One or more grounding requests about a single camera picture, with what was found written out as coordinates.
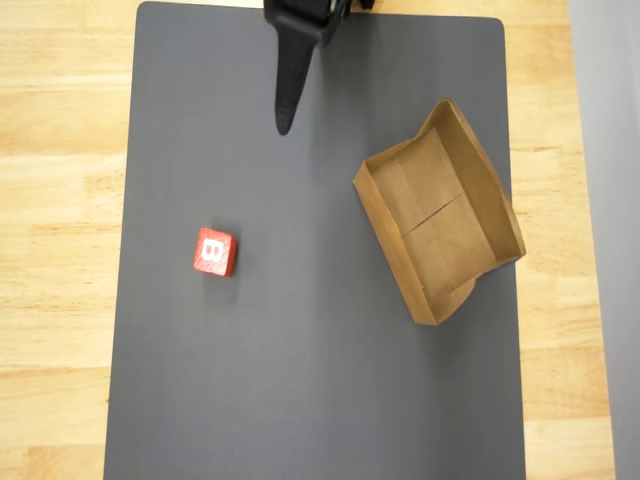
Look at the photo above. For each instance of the grey rubber mat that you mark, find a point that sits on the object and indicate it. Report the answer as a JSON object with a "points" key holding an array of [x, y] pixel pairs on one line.
{"points": [[300, 350]]}

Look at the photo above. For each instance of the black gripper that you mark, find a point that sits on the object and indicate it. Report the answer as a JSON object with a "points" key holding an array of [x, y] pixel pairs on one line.
{"points": [[294, 52]]}

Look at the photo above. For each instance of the brown paper box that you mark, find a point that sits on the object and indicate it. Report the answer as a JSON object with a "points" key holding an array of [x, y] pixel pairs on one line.
{"points": [[440, 225]]}

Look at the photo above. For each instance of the red block with white letter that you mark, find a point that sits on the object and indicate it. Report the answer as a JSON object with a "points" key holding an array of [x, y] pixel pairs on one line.
{"points": [[215, 252]]}

